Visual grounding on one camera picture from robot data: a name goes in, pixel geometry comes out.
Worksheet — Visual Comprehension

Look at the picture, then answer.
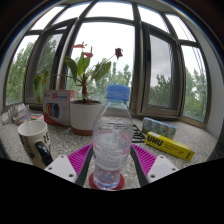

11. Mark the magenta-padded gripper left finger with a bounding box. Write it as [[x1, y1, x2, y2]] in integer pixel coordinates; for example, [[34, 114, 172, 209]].
[[43, 143, 95, 188]]

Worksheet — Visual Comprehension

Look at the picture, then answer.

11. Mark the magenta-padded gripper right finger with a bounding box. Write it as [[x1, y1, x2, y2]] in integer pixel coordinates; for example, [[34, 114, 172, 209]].
[[129, 143, 180, 188]]

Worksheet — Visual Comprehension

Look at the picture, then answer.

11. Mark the clear blue-capped water bottle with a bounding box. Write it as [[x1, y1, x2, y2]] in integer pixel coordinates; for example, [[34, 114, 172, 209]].
[[91, 83, 134, 190]]

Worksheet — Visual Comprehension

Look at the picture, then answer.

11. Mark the yellow glue box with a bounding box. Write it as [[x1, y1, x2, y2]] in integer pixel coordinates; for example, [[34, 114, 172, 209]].
[[144, 130, 196, 162]]

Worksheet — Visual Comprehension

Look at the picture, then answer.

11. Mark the light blue box pack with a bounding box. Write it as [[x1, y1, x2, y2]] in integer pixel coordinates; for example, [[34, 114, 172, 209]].
[[141, 117, 178, 140]]

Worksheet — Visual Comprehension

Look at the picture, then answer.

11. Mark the cream printed mug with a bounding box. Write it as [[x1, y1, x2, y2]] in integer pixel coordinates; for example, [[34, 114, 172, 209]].
[[17, 119, 54, 170]]

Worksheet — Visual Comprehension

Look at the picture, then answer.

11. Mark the black mesh mat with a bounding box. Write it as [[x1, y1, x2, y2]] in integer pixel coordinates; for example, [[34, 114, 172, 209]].
[[131, 123, 147, 144]]

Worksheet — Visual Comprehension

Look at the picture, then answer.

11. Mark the flat round red coaster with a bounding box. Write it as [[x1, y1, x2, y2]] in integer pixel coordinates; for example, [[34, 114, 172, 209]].
[[88, 171, 126, 191]]

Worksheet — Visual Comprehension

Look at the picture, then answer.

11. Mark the flowering plant in white pot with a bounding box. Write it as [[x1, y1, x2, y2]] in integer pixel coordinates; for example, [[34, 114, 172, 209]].
[[32, 41, 124, 137]]

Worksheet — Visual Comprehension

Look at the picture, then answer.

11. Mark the dark book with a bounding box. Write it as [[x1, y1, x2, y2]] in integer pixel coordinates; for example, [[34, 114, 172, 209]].
[[29, 113, 45, 123]]

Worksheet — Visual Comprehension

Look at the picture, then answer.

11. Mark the red and white carton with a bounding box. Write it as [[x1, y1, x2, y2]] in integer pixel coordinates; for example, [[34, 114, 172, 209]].
[[42, 89, 76, 128]]

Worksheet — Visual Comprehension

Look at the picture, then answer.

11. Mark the brown framed window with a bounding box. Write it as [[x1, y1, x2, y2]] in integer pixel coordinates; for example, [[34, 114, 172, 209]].
[[3, 1, 213, 129]]

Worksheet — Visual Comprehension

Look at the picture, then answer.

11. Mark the white coiled power cable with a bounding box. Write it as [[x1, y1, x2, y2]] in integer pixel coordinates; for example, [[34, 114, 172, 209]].
[[11, 103, 30, 125]]

